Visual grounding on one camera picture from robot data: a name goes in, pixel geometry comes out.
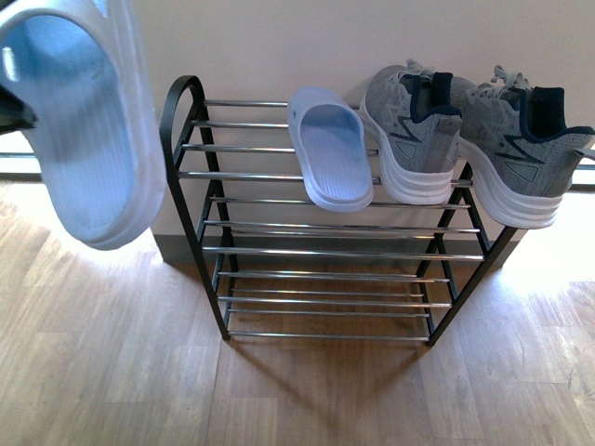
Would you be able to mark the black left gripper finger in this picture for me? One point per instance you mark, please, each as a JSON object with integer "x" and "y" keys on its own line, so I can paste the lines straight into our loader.
{"x": 15, "y": 114}

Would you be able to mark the light blue slipper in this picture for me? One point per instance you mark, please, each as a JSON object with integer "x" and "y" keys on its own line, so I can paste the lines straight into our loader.
{"x": 328, "y": 139}
{"x": 80, "y": 67}

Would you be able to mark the grey knit sneaker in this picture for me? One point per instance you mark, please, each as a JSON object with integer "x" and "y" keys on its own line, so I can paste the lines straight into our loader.
{"x": 521, "y": 151}
{"x": 409, "y": 113}

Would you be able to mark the black metal shoe rack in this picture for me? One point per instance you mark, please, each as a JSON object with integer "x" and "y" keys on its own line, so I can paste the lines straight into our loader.
{"x": 410, "y": 282}

